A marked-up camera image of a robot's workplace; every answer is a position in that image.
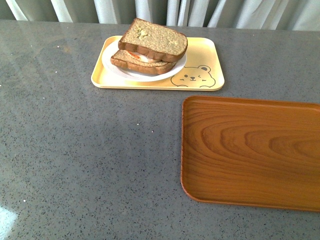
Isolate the fried egg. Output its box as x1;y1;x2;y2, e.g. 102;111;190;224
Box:
126;50;160;63

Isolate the yellow bear tray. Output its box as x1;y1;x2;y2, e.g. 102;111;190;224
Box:
91;35;225;92

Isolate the bread slice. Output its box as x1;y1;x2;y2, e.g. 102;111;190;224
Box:
118;18;188;63
110;50;177;75

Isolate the grey white curtain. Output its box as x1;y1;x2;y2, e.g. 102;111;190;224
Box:
0;0;320;31

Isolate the brown wooden tray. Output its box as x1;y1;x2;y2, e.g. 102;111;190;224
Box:
180;96;320;212

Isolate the white round plate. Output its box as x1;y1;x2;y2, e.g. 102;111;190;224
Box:
101;39;187;82

